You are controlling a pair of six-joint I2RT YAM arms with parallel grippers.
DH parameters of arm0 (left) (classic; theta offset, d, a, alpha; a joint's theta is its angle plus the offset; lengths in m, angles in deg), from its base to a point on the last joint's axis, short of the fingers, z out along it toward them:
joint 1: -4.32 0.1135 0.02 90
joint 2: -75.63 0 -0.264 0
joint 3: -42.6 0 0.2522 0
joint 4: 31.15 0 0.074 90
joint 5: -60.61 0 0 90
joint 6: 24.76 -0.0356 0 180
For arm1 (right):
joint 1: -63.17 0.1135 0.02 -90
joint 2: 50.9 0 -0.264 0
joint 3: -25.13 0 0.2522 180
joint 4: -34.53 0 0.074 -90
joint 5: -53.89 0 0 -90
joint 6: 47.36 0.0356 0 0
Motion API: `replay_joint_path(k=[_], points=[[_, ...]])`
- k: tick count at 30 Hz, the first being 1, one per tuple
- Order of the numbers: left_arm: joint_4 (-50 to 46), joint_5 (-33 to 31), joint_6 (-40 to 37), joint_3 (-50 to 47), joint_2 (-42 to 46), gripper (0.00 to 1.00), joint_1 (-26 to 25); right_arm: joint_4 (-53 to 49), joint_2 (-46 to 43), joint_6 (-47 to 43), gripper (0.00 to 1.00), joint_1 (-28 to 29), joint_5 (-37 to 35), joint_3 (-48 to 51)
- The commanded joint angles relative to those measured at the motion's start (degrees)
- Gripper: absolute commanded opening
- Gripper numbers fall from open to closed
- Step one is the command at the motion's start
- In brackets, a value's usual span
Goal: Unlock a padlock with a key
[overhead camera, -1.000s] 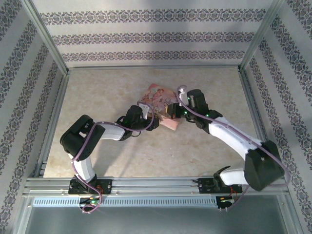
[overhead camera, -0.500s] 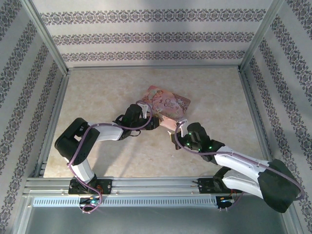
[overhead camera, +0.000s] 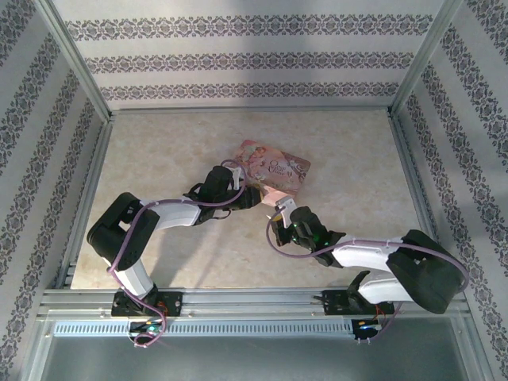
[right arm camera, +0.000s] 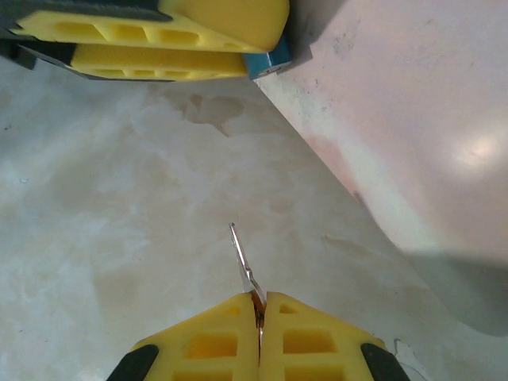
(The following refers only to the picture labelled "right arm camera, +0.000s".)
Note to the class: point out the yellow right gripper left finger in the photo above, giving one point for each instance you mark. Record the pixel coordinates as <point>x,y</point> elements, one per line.
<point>226,321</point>

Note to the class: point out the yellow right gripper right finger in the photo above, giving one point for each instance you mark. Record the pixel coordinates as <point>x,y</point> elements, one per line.
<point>341,337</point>

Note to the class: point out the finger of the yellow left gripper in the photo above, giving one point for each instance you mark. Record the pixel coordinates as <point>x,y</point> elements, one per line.
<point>158,59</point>
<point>222,16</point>

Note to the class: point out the teal padlock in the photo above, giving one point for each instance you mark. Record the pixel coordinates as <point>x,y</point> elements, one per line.
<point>262,61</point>

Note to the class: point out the pink rabbit picture mat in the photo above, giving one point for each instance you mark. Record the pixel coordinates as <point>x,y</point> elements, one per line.
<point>397,99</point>

